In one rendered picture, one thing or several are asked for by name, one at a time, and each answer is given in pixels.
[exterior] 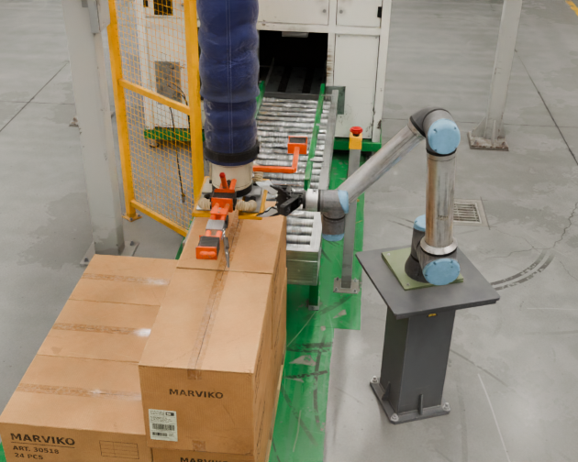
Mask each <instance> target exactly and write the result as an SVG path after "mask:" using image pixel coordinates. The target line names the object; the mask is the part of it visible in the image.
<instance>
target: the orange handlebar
mask: <svg viewBox="0 0 578 462"><path fill-rule="evenodd" d="M298 157H299V147H295V151H294V157H293V164H292V167H275V166H254V165H253V171H262V172H282V173H294V172H296V171H297V164H298ZM236 182H237V180H236V179H232V180H231V183H230V186H229V189H234V190H235V186H236ZM229 207H230V205H229V204H228V203H225V205H224V208H221V207H219V203H215V204H214V207H212V210H211V213H210V214H211V216H210V219H212V220H226V216H227V215H228V210H229ZM200 255H201V256H202V257H204V258H212V257H214V256H215V255H216V252H214V251H210V252H207V251H201V252H200Z"/></svg>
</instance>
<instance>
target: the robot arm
mask: <svg viewBox="0 0 578 462"><path fill-rule="evenodd" d="M422 140H426V152H427V171H426V214H423V215H421V216H419V217H417V218H416V220H415V222H414V225H413V235H412V245H411V253H410V255H409V257H408V259H407V260H406V264H405V272H406V275H407V276H408V277H410V278H411V279H413V280H414V281H419V282H424V283H431V284H434V285H445V284H449V283H450V282H453V281H454V280H456V279H457V277H458V276H459V274H460V264H459V263H458V260H457V240H456V239H455V238H454V237H453V236H452V232H453V209H454V186H455V163H456V151H457V147H458V146H459V144H460V140H461V135H460V130H459V129H458V127H457V125H456V124H455V122H454V120H453V118H452V116H451V114H450V112H449V111H448V110H447V109H446V108H444V107H441V106H437V105H433V106H428V107H425V108H422V109H420V110H418V111H417V112H415V113H414V114H412V115H411V116H410V117H409V118H408V124H407V125H406V126H405V127H404V128H403V129H402V130H401V131H400V132H399V133H397V134H396V135H395V136H394V137H393V138H392V139H391V140H390V141H388V142H387V143H386V144H385V145H384V146H383V147H382V148H381V149H379V150H378V151H377V152H376V153H375V154H374V155H373V156H372V157H371V158H369V159H368V160H367V161H366V162H365V163H364V164H363V165H362V166H360V167H359V168H358V169H357V170H356V171H355V172H354V173H353V174H352V175H351V176H350V177H349V178H348V179H347V180H346V181H345V182H343V183H342V184H341V185H340V186H339V187H338V188H337V189H336V190H323V189H307V192H306V190H303V191H301V192H297V191H292V189H291V185H278V186H272V183H271V182H270V181H268V180H267V181H266V182H262V181H256V182H255V183H256V184H257V185H258V186H259V187H262V188H263V189H264V190H266V191H268V192H269V193H270V194H277V196H275V199H276V203H275V206H272V207H268V208H267V209H266V210H265V211H264V212H263V213H259V214H256V216H257V217H271V216H277V215H283V216H287V215H289V214H290V213H292V212H293V211H294V210H295V209H297V208H298V207H299V206H300V204H302V205H303V206H302V208H303V209H306V210H307V211H308V212H320V215H321V223H322V232H321V233H322V237H323V238H324V239H326V240H327V241H340V240H341V239H342V238H343V237H344V234H345V232H344V228H345V214H347V213H348V212H349V205H350V204H351V203H352V202H353V201H354V200H355V199H356V198H358V197H359V196H360V195H361V194H362V193H363V192H365V191H366V190H367V189H368V188H369V187H370V186H371V185H372V184H374V183H375V182H376V181H377V180H378V179H379V178H381V177H382V176H383V175H384V174H385V173H386V172H387V171H389V170H390V169H391V168H392V167H393V166H394V165H395V164H396V163H397V162H398V161H399V160H400V159H401V158H403V157H404V156H405V155H406V154H407V153H408V152H409V151H410V150H412V149H413V148H414V147H415V146H416V145H417V144H419V143H420V142H421V141H422ZM281 186H287V188H285V187H281Z"/></svg>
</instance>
